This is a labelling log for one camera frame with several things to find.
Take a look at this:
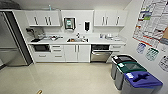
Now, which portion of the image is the chrome faucet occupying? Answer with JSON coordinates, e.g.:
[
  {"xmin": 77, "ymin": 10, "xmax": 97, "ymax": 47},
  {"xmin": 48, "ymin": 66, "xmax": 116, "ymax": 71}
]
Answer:
[{"xmin": 75, "ymin": 31, "xmax": 82, "ymax": 40}]

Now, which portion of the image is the white counter cabinet row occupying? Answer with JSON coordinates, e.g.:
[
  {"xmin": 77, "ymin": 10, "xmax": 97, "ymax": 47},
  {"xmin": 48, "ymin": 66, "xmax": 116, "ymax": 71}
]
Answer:
[{"xmin": 28, "ymin": 42, "xmax": 127, "ymax": 64}]

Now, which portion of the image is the open steel dishwasher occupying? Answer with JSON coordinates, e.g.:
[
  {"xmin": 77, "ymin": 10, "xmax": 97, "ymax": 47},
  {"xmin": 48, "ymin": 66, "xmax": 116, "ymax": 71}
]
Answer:
[{"xmin": 90, "ymin": 43, "xmax": 113, "ymax": 64}]

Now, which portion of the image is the black soap dispenser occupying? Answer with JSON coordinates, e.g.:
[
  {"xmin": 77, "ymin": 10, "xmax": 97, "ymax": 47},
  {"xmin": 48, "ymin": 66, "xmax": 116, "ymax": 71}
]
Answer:
[{"xmin": 84, "ymin": 20, "xmax": 91, "ymax": 33}]

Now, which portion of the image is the stack of white dishes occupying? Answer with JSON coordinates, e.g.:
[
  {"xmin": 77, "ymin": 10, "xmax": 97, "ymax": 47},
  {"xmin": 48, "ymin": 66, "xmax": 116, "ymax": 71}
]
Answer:
[{"xmin": 99, "ymin": 32, "xmax": 123, "ymax": 42}]

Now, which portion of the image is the silver paper towel dispenser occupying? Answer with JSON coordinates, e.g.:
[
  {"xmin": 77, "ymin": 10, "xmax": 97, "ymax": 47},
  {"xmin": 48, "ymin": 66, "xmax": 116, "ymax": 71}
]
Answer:
[{"xmin": 63, "ymin": 16, "xmax": 77, "ymax": 31}]

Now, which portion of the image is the dish drying rack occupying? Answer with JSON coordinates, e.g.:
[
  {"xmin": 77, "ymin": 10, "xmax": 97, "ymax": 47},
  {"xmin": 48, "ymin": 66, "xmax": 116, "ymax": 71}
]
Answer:
[{"xmin": 43, "ymin": 34, "xmax": 62, "ymax": 42}]

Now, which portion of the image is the grey bin black lid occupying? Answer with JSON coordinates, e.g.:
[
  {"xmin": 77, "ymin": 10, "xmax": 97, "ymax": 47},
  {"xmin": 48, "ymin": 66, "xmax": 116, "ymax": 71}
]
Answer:
[{"xmin": 110, "ymin": 54, "xmax": 136, "ymax": 81}]

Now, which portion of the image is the built-in black microwave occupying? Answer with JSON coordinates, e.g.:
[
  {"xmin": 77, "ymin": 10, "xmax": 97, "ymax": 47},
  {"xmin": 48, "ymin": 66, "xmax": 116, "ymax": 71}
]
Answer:
[{"xmin": 32, "ymin": 43, "xmax": 51, "ymax": 53}]

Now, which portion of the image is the grey bin green lid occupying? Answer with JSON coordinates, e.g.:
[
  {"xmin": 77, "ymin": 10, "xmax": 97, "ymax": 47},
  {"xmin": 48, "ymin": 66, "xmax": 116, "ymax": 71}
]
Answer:
[{"xmin": 114, "ymin": 61, "xmax": 148, "ymax": 91}]

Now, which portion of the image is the blue bin sign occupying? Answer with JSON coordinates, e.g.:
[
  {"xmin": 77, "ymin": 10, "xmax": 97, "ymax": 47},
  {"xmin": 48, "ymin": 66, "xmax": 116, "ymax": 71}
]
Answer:
[{"xmin": 135, "ymin": 42, "xmax": 148, "ymax": 55}]

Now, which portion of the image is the green bin sign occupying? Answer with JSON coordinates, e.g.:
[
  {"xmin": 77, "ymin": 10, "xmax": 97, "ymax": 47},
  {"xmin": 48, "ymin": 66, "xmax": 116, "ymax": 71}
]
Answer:
[{"xmin": 145, "ymin": 47, "xmax": 161, "ymax": 62}]

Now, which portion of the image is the stainless steel fridge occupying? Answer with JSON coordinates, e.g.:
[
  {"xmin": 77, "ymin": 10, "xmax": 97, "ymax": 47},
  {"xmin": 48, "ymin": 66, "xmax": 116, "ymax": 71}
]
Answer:
[{"xmin": 0, "ymin": 10, "xmax": 33, "ymax": 68}]

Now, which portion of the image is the grey bin sign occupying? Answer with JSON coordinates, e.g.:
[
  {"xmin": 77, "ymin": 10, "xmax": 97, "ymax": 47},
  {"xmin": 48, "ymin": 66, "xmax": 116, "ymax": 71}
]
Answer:
[{"xmin": 157, "ymin": 54, "xmax": 168, "ymax": 73}]

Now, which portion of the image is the white wall cabinet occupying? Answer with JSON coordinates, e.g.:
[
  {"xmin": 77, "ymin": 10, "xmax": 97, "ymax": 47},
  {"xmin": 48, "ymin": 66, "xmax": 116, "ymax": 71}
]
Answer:
[
  {"xmin": 93, "ymin": 8, "xmax": 130, "ymax": 28},
  {"xmin": 24, "ymin": 9, "xmax": 63, "ymax": 28}
]

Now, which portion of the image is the large printed wall poster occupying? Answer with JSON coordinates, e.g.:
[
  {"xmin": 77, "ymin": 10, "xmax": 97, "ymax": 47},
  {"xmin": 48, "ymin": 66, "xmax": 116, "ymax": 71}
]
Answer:
[{"xmin": 132, "ymin": 0, "xmax": 168, "ymax": 51}]

